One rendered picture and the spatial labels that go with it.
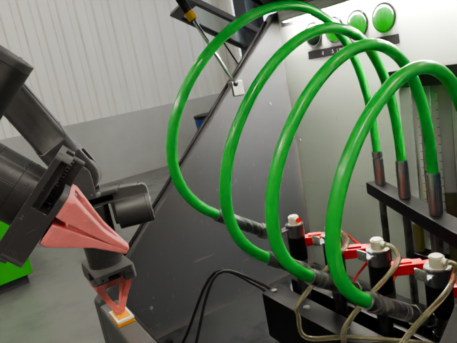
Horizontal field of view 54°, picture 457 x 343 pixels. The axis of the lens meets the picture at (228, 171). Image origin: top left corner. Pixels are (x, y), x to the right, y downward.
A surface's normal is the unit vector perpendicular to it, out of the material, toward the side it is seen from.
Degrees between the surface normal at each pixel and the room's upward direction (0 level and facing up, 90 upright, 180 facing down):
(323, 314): 0
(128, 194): 84
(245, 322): 0
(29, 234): 89
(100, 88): 90
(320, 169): 90
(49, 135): 74
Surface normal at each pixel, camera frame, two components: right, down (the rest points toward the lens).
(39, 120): 0.22, 0.03
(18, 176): 0.54, -0.32
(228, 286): 0.52, 0.09
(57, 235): 0.56, 0.32
